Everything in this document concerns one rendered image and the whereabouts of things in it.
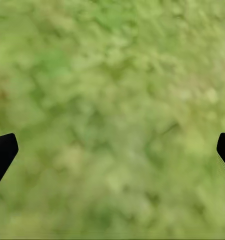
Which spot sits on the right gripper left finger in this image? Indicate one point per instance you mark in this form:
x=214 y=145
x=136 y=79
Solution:
x=8 y=151

